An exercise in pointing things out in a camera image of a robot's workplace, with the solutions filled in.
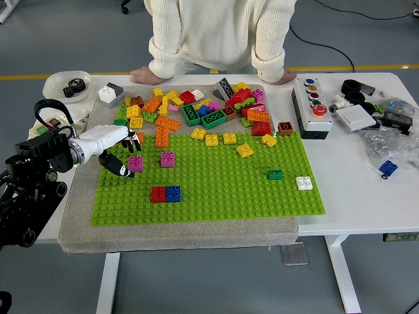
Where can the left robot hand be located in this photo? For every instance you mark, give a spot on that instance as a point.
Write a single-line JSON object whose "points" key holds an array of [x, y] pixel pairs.
{"points": [[104, 135]]}

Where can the person's left hand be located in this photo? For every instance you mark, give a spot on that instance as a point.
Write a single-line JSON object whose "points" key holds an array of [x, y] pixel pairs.
{"points": [[288, 76]]}

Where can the person's right hand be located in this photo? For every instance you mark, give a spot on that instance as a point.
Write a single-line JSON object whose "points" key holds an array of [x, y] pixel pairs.
{"points": [[144, 76]]}

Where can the pink building brick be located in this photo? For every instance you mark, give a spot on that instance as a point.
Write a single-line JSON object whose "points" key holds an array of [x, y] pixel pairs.
{"points": [[214, 105], [167, 159], [258, 95], [135, 164]]}

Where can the red building brick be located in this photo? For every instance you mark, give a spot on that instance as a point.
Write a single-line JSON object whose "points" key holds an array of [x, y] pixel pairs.
{"points": [[158, 194], [241, 95], [261, 128], [255, 108]]}

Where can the blue building brick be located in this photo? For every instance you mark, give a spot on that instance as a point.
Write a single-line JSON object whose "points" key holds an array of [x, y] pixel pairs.
{"points": [[389, 167], [173, 194], [203, 111]]}

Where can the green studded baseplate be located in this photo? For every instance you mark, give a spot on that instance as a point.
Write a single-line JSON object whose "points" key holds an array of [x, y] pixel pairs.
{"points": [[229, 199]]}

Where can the person's right forearm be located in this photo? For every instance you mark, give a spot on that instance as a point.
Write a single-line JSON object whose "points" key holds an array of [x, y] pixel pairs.
{"points": [[165, 60]]}

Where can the person's left forearm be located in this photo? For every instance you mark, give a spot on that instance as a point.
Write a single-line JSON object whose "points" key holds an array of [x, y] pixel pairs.
{"points": [[270, 65]]}

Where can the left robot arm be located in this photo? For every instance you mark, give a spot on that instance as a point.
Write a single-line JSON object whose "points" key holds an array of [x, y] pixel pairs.
{"points": [[42, 150]]}

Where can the yellow building brick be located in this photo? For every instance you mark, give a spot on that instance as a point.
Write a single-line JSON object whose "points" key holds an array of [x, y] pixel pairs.
{"points": [[198, 134], [157, 93], [240, 86], [171, 95], [211, 140], [229, 138], [163, 109], [201, 103], [244, 150], [177, 101], [269, 140], [133, 112]]}

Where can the brown building brick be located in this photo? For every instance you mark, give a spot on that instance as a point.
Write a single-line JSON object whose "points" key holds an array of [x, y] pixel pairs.
{"points": [[285, 128], [137, 101]]}

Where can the lime green brick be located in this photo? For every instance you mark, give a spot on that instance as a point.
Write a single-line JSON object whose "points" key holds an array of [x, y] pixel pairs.
{"points": [[121, 112], [244, 105], [245, 122], [149, 116]]}

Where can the orange building brick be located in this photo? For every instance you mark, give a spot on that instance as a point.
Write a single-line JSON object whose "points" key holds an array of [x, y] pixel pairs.
{"points": [[161, 137], [152, 104], [258, 116]]}

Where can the grey building brick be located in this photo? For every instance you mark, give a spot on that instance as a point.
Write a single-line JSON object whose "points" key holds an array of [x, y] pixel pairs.
{"points": [[118, 91]]}

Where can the small yellow brick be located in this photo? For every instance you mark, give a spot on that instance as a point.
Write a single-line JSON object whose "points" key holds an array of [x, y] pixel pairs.
{"points": [[127, 101]]}

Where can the upturned yellow brick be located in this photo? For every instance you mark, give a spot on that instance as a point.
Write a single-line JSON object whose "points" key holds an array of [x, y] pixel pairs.
{"points": [[136, 122]]}

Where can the orange eight-stud brick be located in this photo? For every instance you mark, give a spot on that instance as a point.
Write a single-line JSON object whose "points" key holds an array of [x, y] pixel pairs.
{"points": [[141, 137]]}

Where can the tall white brick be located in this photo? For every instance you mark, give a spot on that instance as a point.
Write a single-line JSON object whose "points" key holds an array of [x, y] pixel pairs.
{"points": [[106, 94]]}

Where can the small pink brick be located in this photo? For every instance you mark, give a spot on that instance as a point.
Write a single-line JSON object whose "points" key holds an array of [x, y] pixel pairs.
{"points": [[173, 108]]}

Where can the upturned red brick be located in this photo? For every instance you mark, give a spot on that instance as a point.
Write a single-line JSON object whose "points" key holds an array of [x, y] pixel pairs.
{"points": [[187, 97]]}

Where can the long orange brick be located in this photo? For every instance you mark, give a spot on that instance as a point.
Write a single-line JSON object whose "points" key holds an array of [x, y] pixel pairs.
{"points": [[167, 123]]}

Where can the white building brick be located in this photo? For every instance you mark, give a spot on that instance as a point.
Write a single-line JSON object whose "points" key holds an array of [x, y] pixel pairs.
{"points": [[198, 94], [304, 183]]}

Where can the upturned dark green brick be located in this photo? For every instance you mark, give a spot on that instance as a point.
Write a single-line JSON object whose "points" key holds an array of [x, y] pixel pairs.
{"points": [[190, 115], [214, 118]]}

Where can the grey long brick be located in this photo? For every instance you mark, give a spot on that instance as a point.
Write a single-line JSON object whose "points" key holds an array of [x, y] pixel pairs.
{"points": [[225, 86]]}

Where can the upturned brown brick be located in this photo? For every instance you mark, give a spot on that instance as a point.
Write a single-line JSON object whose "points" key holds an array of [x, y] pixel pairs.
{"points": [[229, 112]]}

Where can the small dark green brick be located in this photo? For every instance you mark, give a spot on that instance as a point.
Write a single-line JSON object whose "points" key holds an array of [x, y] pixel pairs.
{"points": [[275, 175]]}

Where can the white pipe fitting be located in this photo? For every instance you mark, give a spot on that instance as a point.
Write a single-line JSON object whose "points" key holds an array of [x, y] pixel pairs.
{"points": [[338, 102], [83, 119]]}

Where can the white push-button control box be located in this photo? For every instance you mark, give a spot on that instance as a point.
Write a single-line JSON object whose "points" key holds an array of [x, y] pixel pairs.
{"points": [[311, 114]]}

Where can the black gear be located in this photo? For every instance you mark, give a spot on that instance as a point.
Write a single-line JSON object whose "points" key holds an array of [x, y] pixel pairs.
{"points": [[69, 91], [78, 85]]}

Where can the black tape roll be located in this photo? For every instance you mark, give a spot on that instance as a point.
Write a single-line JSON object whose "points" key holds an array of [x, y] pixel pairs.
{"points": [[355, 97], [350, 85], [368, 108]]}

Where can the black chair base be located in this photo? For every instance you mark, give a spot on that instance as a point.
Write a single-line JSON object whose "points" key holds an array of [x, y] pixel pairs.
{"points": [[124, 7]]}

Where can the white plastic bowl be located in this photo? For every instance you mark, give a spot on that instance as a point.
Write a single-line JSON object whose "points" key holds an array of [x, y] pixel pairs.
{"points": [[52, 85]]}

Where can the small dark block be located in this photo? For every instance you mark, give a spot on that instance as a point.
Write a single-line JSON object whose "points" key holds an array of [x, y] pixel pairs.
{"points": [[368, 89]]}

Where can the person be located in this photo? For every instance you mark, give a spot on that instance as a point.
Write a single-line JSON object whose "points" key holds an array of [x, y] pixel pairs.
{"points": [[219, 29]]}

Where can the green plastic clip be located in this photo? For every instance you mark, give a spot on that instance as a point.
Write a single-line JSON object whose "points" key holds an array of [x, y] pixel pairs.
{"points": [[378, 108]]}

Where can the clear bag with blue parts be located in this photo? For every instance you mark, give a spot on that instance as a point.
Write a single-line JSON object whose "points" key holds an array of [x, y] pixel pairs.
{"points": [[397, 105]]}

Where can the black power adapter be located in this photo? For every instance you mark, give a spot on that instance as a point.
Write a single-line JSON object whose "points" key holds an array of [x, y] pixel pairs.
{"points": [[397, 119]]}

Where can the clear bag of screws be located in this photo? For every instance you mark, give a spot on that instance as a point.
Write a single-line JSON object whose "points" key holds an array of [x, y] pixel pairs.
{"points": [[386, 144]]}

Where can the grey-brown mat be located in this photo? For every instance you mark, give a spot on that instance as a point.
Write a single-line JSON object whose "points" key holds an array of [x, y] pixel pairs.
{"points": [[196, 237]]}

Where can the white table leg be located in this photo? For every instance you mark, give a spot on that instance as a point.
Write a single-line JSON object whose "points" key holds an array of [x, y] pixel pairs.
{"points": [[343, 278], [108, 284]]}

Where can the table height controller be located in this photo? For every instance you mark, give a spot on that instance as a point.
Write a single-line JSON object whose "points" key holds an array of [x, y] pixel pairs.
{"points": [[401, 237]]}

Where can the white red-green switch box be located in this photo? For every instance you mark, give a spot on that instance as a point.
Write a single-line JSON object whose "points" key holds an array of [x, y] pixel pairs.
{"points": [[41, 130]]}

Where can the white wall switch plate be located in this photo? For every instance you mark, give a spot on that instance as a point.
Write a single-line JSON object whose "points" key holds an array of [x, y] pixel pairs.
{"points": [[355, 117]]}

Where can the white furniture frame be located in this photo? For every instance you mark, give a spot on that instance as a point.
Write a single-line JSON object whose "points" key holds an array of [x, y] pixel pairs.
{"points": [[6, 13]]}

